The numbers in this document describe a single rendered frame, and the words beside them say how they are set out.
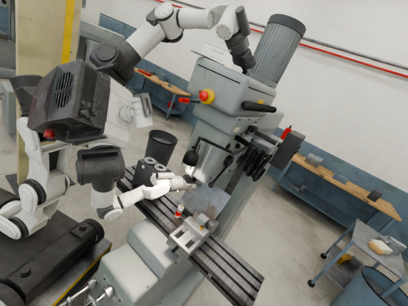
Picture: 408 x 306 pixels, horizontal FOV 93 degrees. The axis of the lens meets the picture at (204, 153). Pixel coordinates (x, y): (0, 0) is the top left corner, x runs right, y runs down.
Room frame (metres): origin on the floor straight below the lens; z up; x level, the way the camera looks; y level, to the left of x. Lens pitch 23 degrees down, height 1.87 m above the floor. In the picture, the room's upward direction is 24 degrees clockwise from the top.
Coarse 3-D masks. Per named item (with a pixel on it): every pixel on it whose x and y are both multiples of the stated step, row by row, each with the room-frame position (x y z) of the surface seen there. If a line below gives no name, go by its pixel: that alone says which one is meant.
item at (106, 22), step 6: (102, 18) 7.46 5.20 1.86; (108, 18) 7.28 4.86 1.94; (102, 24) 7.43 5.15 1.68; (108, 24) 7.27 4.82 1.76; (114, 24) 7.12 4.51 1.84; (120, 24) 6.98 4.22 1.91; (126, 24) 7.05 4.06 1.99; (114, 30) 7.10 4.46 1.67; (120, 30) 6.96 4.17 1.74; (126, 30) 7.09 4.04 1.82; (132, 30) 7.29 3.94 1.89; (126, 36) 7.12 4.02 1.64
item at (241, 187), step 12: (264, 144) 1.28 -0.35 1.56; (240, 168) 1.30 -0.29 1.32; (264, 168) 1.47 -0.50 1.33; (216, 180) 1.35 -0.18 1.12; (228, 180) 1.32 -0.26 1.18; (240, 180) 1.28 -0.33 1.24; (252, 180) 1.27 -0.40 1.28; (228, 192) 1.29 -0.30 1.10; (240, 192) 1.26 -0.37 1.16; (252, 192) 1.58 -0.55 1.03; (228, 204) 1.28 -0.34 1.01; (240, 204) 1.34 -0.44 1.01; (228, 216) 1.26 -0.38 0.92; (216, 228) 1.27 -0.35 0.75; (228, 228) 1.47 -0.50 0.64
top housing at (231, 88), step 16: (208, 64) 0.85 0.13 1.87; (192, 80) 0.87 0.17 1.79; (208, 80) 0.83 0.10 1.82; (224, 80) 0.80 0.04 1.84; (240, 80) 0.78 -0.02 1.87; (256, 80) 0.88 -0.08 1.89; (224, 96) 0.79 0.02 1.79; (240, 96) 0.77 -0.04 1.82; (256, 96) 0.91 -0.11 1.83; (272, 96) 1.11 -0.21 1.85; (240, 112) 0.83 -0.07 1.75; (256, 112) 1.01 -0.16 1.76
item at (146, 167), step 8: (144, 160) 1.19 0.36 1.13; (152, 160) 1.23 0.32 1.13; (136, 168) 1.18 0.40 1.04; (144, 168) 1.16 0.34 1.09; (152, 168) 1.16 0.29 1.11; (160, 168) 1.20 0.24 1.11; (136, 176) 1.17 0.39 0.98; (144, 176) 1.15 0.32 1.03; (144, 184) 1.14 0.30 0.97; (152, 184) 1.12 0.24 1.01
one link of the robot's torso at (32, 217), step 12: (24, 192) 0.65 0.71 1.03; (24, 204) 0.65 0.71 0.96; (36, 204) 0.66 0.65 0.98; (48, 204) 0.72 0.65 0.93; (60, 204) 0.80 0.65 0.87; (12, 216) 0.72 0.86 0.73; (24, 216) 0.70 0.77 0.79; (36, 216) 0.67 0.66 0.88; (48, 216) 0.79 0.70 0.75; (24, 228) 0.69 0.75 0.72; (36, 228) 0.74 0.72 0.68
